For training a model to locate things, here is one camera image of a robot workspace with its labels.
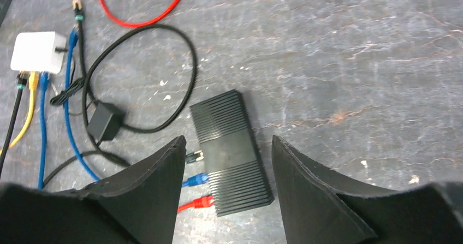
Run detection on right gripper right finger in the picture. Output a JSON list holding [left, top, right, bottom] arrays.
[[271, 136, 462, 243]]

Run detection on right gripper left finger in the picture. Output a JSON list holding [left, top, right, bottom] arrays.
[[1, 136, 186, 243]]

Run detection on blue ethernet cable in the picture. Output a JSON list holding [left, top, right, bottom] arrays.
[[63, 29, 210, 189], [37, 72, 51, 191]]

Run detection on black power adapter with cord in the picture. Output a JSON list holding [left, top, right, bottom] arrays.
[[50, 47, 126, 142]]

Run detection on black cable loop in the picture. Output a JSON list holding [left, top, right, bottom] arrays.
[[70, 0, 205, 167]]

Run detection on yellow ethernet cable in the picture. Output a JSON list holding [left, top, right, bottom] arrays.
[[0, 72, 40, 154]]

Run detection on long black cable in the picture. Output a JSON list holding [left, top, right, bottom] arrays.
[[0, 72, 131, 189]]

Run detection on white network switch box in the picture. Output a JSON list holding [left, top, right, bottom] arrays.
[[10, 32, 67, 74]]

